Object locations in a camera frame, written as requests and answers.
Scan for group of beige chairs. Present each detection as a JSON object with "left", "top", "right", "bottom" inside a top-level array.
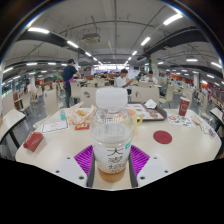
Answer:
[{"left": 0, "top": 74, "right": 224, "bottom": 123}]

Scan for person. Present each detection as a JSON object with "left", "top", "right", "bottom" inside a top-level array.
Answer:
[
  {"left": 62, "top": 58, "right": 81, "bottom": 108},
  {"left": 143, "top": 70, "right": 159, "bottom": 85},
  {"left": 115, "top": 68, "right": 134, "bottom": 90}
]

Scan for white dining table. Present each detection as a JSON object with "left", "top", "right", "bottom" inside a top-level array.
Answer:
[
  {"left": 209, "top": 107, "right": 224, "bottom": 133},
  {"left": 0, "top": 108, "right": 27, "bottom": 149}
]

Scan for red paper cup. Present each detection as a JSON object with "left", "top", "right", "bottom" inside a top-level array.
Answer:
[{"left": 178, "top": 96, "right": 191, "bottom": 117}]

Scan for dark tray with menu liner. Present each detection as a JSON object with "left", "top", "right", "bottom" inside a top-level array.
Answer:
[{"left": 125, "top": 102, "right": 168, "bottom": 122}]

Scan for clear tea drink bottle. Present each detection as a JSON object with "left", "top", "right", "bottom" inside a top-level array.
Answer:
[{"left": 90, "top": 87, "right": 135, "bottom": 183}]

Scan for flat round red coaster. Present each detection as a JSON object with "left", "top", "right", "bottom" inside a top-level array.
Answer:
[{"left": 152, "top": 130, "right": 173, "bottom": 145}]

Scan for ceiling air conditioner unit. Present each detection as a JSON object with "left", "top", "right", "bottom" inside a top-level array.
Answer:
[{"left": 81, "top": 32, "right": 102, "bottom": 45}]

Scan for small teal bottle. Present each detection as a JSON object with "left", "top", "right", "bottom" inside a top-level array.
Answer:
[{"left": 59, "top": 108, "right": 67, "bottom": 122}]

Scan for red wallet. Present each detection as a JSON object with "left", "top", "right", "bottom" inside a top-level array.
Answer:
[{"left": 23, "top": 131, "right": 45, "bottom": 153}]

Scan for clear plastic bag with food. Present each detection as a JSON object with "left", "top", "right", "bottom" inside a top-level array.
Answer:
[{"left": 66, "top": 102, "right": 98, "bottom": 126}]

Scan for white crumpled napkin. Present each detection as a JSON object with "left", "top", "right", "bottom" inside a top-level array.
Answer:
[{"left": 143, "top": 98, "right": 158, "bottom": 110}]

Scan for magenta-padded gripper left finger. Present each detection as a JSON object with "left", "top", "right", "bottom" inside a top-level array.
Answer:
[{"left": 53, "top": 144, "right": 97, "bottom": 189}]

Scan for colourful printed flyer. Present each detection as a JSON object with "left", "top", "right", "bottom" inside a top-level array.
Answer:
[{"left": 166, "top": 113, "right": 196, "bottom": 128}]

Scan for small red sauce packet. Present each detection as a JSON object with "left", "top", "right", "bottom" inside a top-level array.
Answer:
[{"left": 74, "top": 122, "right": 91, "bottom": 131}]

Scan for beige chair with round hole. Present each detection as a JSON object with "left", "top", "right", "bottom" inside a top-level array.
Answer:
[
  {"left": 79, "top": 86, "right": 98, "bottom": 108},
  {"left": 130, "top": 85, "right": 161, "bottom": 105}
]

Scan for ceiling lights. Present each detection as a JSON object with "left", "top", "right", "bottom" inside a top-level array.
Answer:
[{"left": 3, "top": 13, "right": 223, "bottom": 81}]

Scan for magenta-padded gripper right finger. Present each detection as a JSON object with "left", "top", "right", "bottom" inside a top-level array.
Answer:
[{"left": 128, "top": 144, "right": 171, "bottom": 189}]

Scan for clear plastic packet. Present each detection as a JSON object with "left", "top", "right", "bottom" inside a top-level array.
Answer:
[{"left": 199, "top": 121, "right": 218, "bottom": 138}]

